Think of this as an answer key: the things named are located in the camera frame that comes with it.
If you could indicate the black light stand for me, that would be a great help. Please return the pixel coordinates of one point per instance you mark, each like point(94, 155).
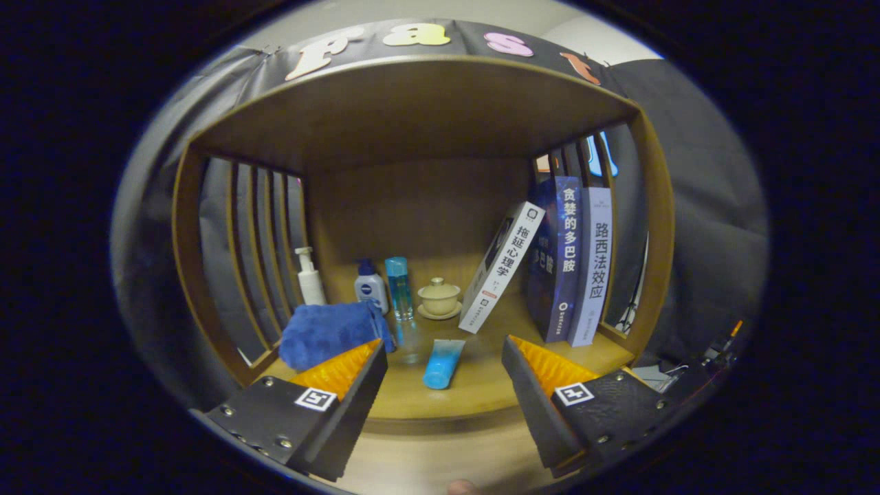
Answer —
point(629, 316)

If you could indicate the pale lavender book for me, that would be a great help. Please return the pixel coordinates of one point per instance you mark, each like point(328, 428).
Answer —
point(595, 268)

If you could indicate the white book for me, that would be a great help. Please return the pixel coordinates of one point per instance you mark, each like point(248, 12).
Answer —
point(502, 268)

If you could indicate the blue folded towel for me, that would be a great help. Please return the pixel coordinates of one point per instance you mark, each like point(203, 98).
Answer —
point(323, 333)

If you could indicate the black and orange device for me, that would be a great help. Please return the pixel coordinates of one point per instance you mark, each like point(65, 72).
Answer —
point(722, 344)

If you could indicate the clear teal bottle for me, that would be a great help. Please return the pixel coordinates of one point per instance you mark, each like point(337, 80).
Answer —
point(399, 289)

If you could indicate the dark blue book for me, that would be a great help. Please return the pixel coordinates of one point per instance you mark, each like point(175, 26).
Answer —
point(567, 261)

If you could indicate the blue and white tube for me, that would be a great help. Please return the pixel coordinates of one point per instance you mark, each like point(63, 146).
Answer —
point(441, 364)

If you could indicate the wooden cabinet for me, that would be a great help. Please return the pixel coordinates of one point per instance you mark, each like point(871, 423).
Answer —
point(412, 206)

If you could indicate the white pump bottle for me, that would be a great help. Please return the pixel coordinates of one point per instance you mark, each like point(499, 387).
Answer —
point(311, 285)

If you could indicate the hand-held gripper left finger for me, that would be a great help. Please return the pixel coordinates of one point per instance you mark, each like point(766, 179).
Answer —
point(350, 412)

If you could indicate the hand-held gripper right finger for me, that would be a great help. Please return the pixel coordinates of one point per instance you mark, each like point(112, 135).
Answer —
point(533, 405)

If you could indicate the white bottle with blue cap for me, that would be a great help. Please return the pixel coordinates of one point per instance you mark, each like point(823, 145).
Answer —
point(371, 292)

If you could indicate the wooden drawer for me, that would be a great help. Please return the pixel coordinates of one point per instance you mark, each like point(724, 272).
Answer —
point(440, 454)

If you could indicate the wooden countertop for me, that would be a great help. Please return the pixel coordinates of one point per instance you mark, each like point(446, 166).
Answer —
point(474, 385)

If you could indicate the beige lidded teacup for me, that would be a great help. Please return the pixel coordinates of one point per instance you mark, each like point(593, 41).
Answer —
point(439, 299)

